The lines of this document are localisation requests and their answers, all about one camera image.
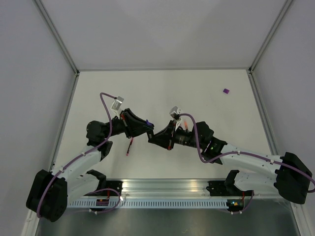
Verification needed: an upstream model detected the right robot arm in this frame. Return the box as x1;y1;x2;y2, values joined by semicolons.
148;120;313;205

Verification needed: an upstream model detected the right aluminium frame post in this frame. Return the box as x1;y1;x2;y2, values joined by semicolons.
248;0;295;74

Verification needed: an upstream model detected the black purple-tip highlighter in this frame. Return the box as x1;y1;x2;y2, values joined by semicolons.
146;120;155;143

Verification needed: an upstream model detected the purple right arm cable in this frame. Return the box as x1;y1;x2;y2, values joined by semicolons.
178;113;315;194

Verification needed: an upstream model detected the red gel pen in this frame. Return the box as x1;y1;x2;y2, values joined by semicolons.
126;137;134;156

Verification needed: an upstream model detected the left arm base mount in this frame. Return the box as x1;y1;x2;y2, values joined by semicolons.
86;170;123;198

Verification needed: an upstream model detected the left aluminium frame post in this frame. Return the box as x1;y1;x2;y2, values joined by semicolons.
34;0;80;75

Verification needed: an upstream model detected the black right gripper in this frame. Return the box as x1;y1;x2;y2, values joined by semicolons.
149;120;204;151

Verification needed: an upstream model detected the aluminium frame post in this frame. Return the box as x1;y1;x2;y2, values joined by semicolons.
248;0;295;74
34;0;80;75

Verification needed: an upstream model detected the white slotted cable duct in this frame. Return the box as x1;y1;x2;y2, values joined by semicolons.
67;198;228;209

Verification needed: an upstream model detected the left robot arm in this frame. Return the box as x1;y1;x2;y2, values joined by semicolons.
26;109;154;222

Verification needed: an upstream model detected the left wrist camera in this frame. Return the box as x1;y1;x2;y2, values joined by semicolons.
111;96;124;117

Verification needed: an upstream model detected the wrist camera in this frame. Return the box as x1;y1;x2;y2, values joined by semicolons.
111;96;124;117
169;106;182;130

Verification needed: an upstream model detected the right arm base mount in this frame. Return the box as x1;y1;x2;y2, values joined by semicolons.
206;170;242;197

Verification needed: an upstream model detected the small purple cap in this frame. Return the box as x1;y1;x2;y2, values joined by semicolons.
223;88;230;94

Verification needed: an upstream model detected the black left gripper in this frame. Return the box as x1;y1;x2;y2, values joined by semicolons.
103;108;154;139

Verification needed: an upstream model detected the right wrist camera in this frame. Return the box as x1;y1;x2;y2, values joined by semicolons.
169;106;182;130

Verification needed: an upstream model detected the aluminium mounting rail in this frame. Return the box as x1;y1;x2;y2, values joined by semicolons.
67;177;281;203

